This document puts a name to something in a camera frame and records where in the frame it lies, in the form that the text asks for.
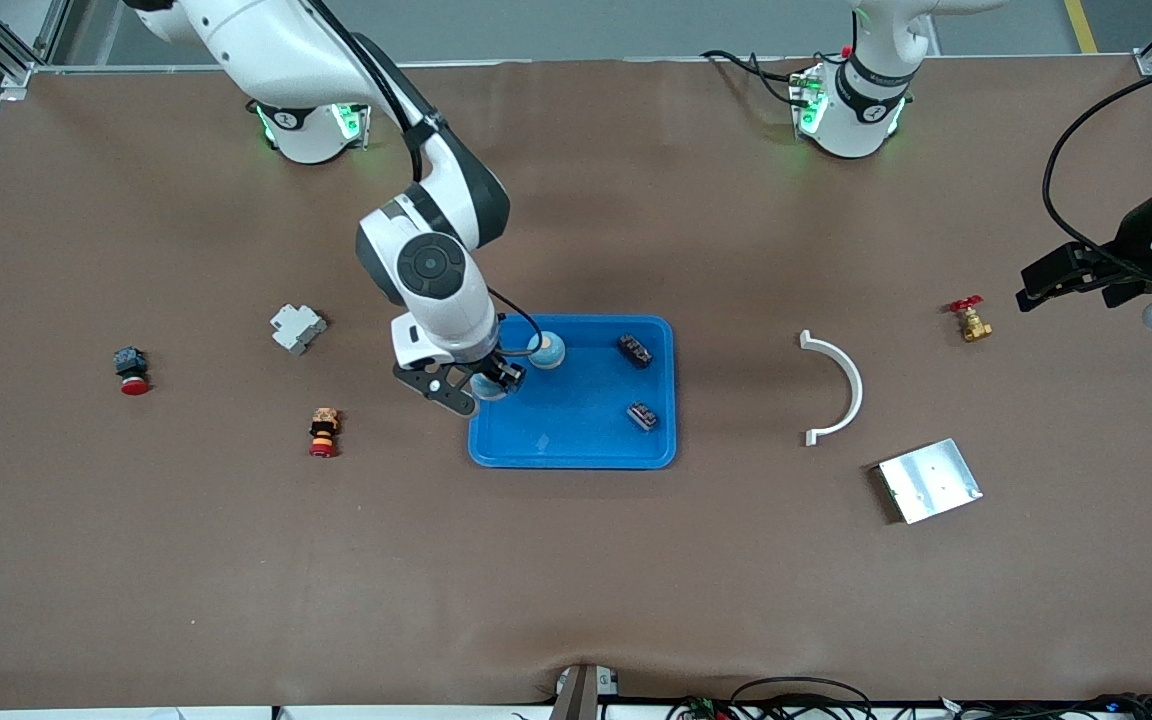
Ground orange red pushbutton switch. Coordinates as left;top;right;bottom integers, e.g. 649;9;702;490
308;406;342;460

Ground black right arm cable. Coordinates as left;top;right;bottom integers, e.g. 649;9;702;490
486;287;547;351

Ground black base power cable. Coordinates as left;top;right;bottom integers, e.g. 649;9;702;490
701;48;807;109

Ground grey plastic breaker module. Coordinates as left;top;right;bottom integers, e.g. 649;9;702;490
269;303;329;357

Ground blue plastic tray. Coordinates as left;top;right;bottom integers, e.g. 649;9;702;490
467;314;678;471

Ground black looped cable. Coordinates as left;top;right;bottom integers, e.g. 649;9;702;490
731;677;874;720

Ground brass valve red handle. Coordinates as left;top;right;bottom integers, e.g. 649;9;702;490
948;296;994;343

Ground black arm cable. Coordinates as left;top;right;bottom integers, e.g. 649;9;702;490
486;287;547;351
1041;45;1152;281

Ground brown table mat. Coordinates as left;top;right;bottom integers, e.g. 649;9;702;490
0;55;1152;706

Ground white curved plastic bracket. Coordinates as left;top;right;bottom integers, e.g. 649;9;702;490
799;329;865;447

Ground silver metal plate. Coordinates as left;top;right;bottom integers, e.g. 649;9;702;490
873;437;984;526

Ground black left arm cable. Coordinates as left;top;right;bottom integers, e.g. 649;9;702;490
1041;45;1152;281

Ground red emergency stop button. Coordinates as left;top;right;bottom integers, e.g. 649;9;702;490
113;346;153;397

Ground black cable bundle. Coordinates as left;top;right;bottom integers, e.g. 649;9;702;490
936;693;1152;720

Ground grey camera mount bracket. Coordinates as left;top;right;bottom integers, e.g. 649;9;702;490
551;663;622;720

